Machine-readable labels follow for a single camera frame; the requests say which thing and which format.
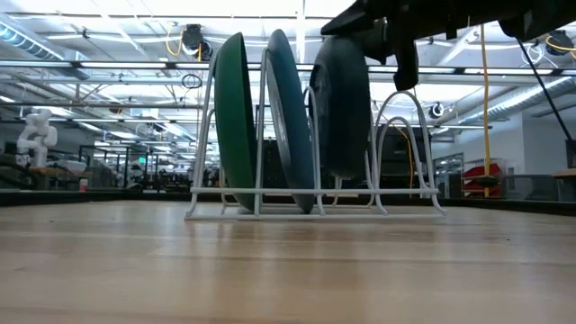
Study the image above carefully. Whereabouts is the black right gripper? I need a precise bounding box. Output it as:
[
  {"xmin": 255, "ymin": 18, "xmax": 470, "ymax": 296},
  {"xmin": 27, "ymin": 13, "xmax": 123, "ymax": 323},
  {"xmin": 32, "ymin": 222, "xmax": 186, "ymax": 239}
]
[{"xmin": 319, "ymin": 0, "xmax": 500, "ymax": 93}]

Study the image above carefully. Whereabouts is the black plate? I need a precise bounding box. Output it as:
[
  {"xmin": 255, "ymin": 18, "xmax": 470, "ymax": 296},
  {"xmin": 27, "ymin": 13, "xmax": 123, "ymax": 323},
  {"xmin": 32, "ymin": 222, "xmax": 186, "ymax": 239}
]
[{"xmin": 308, "ymin": 34, "xmax": 373, "ymax": 180}]

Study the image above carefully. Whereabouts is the dark teal plate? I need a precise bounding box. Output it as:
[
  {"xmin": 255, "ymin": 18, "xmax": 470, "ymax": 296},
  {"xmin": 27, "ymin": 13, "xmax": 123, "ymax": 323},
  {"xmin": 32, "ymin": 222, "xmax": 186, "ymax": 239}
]
[{"xmin": 265, "ymin": 28, "xmax": 317, "ymax": 215}]

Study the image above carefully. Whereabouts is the green plate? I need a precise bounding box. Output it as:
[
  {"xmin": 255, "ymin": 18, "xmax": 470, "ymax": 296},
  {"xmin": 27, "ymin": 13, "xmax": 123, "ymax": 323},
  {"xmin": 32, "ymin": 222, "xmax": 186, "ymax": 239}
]
[{"xmin": 212, "ymin": 31, "xmax": 258, "ymax": 212}]

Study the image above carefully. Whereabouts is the black cabinet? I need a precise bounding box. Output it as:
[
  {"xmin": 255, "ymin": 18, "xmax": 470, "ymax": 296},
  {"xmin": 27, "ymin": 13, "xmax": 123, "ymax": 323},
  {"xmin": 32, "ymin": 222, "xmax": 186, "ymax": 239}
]
[{"xmin": 374, "ymin": 124, "xmax": 434, "ymax": 191}]

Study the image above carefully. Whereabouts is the red storage object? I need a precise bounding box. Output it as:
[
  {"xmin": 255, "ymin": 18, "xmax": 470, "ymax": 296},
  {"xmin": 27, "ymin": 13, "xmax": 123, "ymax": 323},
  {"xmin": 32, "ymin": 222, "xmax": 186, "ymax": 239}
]
[{"xmin": 462, "ymin": 162, "xmax": 504, "ymax": 200}]

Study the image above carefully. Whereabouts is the yellow hanging cord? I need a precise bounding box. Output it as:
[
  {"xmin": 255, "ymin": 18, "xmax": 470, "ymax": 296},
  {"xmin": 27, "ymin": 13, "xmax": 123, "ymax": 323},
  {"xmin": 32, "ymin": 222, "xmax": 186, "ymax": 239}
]
[{"xmin": 478, "ymin": 24, "xmax": 493, "ymax": 199}]

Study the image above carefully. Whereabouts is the white wire dish rack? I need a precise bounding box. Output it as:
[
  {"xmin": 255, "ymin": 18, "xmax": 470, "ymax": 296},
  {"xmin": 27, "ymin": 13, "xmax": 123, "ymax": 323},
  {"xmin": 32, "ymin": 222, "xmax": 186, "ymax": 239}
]
[{"xmin": 184, "ymin": 44, "xmax": 447, "ymax": 221}]

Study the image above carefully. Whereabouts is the thin black hanging cable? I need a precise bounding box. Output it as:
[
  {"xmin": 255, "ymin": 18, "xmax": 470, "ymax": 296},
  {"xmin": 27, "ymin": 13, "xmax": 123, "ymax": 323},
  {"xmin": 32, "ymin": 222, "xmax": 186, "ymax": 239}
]
[{"xmin": 516, "ymin": 38, "xmax": 576, "ymax": 144}]

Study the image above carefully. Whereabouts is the black round cord weight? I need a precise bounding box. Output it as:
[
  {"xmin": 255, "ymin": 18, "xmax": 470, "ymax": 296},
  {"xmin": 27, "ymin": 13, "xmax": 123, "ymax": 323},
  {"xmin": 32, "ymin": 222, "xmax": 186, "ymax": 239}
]
[{"xmin": 473, "ymin": 175, "xmax": 501, "ymax": 189}]

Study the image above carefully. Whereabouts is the black ceiling cable reel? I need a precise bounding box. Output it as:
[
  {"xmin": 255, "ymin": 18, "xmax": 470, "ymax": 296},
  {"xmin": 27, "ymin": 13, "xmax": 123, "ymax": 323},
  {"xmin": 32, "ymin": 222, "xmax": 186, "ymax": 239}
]
[
  {"xmin": 181, "ymin": 22, "xmax": 214, "ymax": 62},
  {"xmin": 545, "ymin": 29, "xmax": 576, "ymax": 58}
]

